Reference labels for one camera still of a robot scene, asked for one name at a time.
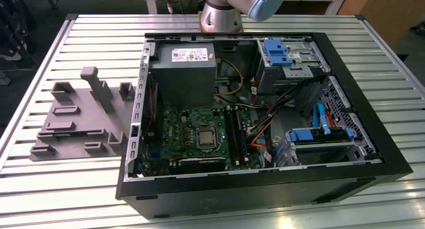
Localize orange wire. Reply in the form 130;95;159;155
249;124;271;149

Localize silver CPU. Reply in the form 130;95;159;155
197;130;217;144

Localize grey metal disk bay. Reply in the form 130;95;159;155
285;129;369;165

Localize wooden cabinet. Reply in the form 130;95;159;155
338;0;425;49

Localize black RAM slot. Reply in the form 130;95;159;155
223;106;239;165

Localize blue flat wire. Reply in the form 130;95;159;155
313;102;333;135

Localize black PC case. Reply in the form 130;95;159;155
114;32;414;219

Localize grey power supply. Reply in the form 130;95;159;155
150;41;218;108

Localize black graphics card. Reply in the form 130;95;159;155
169;156;226;175

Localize black hanging cable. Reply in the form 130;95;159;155
161;0;182;15

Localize metal socket cover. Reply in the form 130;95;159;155
194;124;219;151

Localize green motherboard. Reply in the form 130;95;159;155
142;106;266;176

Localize black cable bundle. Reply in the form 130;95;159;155
265;76;325;120

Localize yellow wires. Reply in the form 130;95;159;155
213;58;245;103

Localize blue drive bay latch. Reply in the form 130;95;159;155
261;39;293;67

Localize hard disk in blue carrier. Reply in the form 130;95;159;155
286;128;354;142

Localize thin red wire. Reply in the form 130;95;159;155
147;82;157;121

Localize grey parts rack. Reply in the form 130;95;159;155
28;66;137;162

